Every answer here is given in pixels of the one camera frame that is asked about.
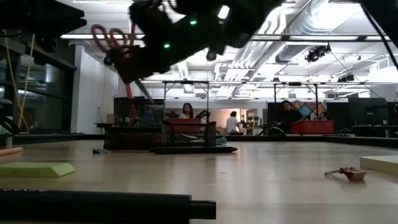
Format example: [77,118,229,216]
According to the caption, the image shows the background black rig frame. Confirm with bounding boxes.
[273,82,320,121]
[163,80,210,122]

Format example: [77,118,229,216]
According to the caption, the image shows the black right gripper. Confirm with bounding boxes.
[109,0,231,84]

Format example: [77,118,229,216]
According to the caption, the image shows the long overhead light bar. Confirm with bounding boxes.
[59,33,398,43]

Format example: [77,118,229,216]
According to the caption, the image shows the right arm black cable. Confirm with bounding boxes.
[360,2,398,71]

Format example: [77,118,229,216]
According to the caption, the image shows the yellow hanging cable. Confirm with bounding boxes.
[2,30,35,134]

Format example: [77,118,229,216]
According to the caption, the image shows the person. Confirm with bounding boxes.
[226,111,245,136]
[277,99,304,134]
[178,102,195,119]

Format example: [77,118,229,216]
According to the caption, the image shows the yellow sticky note pad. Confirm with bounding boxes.
[359,155,398,175]

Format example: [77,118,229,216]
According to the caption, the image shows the black aluminium table frame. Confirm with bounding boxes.
[0,133,398,149]

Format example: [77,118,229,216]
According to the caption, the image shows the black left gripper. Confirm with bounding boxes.
[0,0,88,54]

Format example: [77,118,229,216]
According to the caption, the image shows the black pen white print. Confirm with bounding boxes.
[0,188,217,224]

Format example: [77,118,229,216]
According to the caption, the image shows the red-handled scissors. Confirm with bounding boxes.
[90,24,154,101]

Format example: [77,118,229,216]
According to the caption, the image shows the black mesh desk organizer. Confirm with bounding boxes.
[103,96,218,151]

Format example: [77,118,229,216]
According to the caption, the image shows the black computer monitor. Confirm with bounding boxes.
[348,97,389,126]

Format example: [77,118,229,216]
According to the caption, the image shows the red plastic bin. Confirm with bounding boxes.
[167,118,200,134]

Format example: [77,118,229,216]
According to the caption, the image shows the silver ventilation duct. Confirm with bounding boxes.
[275,0,361,65]

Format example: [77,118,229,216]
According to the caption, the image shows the red plastic crate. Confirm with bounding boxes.
[291,119,335,135]

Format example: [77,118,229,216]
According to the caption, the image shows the black marker pen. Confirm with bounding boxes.
[149,146,239,155]

